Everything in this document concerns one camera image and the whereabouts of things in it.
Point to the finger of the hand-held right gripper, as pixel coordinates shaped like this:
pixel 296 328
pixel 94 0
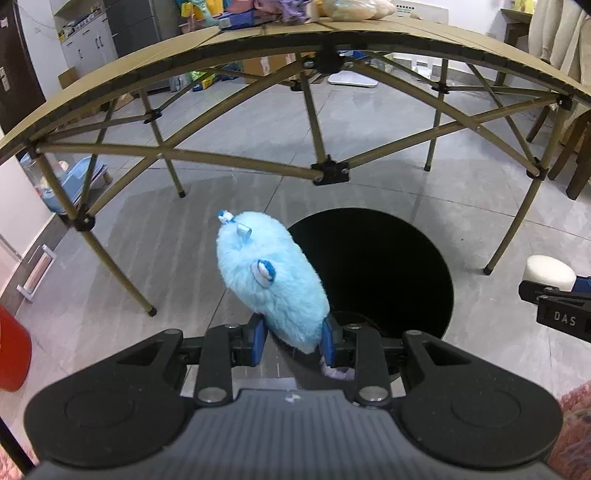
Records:
pixel 545 293
pixel 583 284

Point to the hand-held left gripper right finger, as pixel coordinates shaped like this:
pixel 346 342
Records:
pixel 328 344

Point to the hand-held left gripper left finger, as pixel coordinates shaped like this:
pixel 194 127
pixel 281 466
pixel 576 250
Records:
pixel 257 341

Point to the white foam cylinder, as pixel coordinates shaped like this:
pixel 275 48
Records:
pixel 549 272

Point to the blue plush toy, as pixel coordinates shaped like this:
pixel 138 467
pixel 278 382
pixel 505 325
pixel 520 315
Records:
pixel 272 286

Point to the black trash bin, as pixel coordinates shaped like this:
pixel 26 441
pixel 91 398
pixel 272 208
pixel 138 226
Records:
pixel 378 267

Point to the purple satin cloth doll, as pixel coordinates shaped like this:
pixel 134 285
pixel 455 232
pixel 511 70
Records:
pixel 295 10

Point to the yellow white plush toy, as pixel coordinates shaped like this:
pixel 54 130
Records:
pixel 355 9

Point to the person's pink fuzzy clothing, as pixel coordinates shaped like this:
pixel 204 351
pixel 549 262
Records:
pixel 577 429

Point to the tan folding camping table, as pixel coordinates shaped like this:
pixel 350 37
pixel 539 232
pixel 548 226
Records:
pixel 330 171

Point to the red plastic bucket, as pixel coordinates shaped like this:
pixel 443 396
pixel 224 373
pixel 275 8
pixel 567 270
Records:
pixel 14 350

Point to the light blue plastic tub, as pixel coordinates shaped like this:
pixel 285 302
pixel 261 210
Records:
pixel 76 177

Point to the cream hooded jacket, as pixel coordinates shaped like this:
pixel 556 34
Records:
pixel 554 32

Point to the clear container with blue lid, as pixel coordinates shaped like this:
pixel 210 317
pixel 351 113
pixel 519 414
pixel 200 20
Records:
pixel 48 198

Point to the dark wooden side table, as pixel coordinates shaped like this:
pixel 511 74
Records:
pixel 512 30

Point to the white bathroom scale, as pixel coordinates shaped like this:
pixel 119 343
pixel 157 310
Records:
pixel 353 79

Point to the green printed bag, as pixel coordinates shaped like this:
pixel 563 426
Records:
pixel 198 81

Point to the large taped cardboard box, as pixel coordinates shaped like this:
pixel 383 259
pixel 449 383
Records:
pixel 263 67

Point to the blue rectangular box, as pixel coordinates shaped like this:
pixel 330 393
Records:
pixel 249 19

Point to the small brown cardboard box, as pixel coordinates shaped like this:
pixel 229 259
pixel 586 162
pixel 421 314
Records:
pixel 69 77

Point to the white lower cabinets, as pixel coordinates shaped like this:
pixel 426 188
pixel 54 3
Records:
pixel 92 50

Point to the dark brown door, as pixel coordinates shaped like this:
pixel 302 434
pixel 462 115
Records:
pixel 18 55

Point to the white wall panel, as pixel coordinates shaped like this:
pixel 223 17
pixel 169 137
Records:
pixel 425 11

